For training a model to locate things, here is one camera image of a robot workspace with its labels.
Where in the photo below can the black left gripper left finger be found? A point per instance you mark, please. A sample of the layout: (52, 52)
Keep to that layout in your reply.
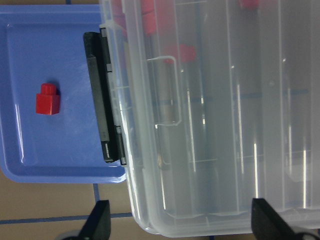
(98, 224)

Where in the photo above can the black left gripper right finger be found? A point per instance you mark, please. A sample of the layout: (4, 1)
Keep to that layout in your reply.
(267, 224)

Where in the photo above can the red block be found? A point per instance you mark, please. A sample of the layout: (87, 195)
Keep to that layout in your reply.
(187, 53)
(249, 4)
(148, 16)
(47, 102)

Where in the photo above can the clear plastic storage box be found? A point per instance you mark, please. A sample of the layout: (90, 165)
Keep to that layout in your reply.
(241, 121)

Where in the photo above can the red block in box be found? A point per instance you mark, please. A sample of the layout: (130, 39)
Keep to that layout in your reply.
(249, 4)
(187, 53)
(148, 16)

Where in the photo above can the blue plastic tray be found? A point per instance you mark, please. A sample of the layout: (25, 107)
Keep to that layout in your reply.
(44, 44)

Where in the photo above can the black box latch handle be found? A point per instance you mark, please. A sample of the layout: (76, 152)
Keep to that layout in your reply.
(99, 68)

